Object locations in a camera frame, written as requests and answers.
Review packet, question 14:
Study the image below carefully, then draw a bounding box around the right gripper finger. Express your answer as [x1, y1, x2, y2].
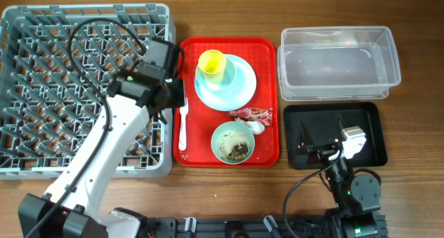
[296, 121, 314, 155]
[336, 113, 349, 131]

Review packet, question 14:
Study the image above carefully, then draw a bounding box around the white plastic fork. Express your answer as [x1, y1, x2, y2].
[178, 98, 189, 151]

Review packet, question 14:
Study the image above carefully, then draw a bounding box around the yellow plastic cup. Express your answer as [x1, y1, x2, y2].
[198, 49, 227, 83]

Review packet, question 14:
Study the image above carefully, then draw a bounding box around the green bowl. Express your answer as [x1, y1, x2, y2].
[211, 121, 255, 165]

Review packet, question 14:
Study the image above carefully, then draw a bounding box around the food leftovers rice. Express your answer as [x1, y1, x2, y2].
[217, 130, 250, 162]

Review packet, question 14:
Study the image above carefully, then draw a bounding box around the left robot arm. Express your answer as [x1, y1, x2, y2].
[18, 39, 185, 237]

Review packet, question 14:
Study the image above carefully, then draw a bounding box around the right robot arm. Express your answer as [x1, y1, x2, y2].
[296, 123, 382, 237]

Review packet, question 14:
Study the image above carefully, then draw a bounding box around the grey dishwasher rack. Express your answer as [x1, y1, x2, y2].
[1, 3, 176, 180]

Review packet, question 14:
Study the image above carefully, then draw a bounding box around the black plastic tray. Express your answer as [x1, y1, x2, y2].
[284, 102, 388, 169]

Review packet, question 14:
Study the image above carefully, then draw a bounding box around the red plastic tray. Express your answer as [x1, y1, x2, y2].
[173, 37, 280, 167]

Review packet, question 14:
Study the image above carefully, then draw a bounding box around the crumpled white tissue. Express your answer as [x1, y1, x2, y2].
[234, 117, 265, 135]

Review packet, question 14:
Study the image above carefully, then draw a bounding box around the red snack wrapper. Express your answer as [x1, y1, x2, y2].
[229, 107, 273, 126]

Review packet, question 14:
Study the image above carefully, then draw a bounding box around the clear plastic bin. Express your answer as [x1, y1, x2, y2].
[277, 26, 402, 101]

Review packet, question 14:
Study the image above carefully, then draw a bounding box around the light blue plate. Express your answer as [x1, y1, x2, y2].
[194, 54, 257, 111]

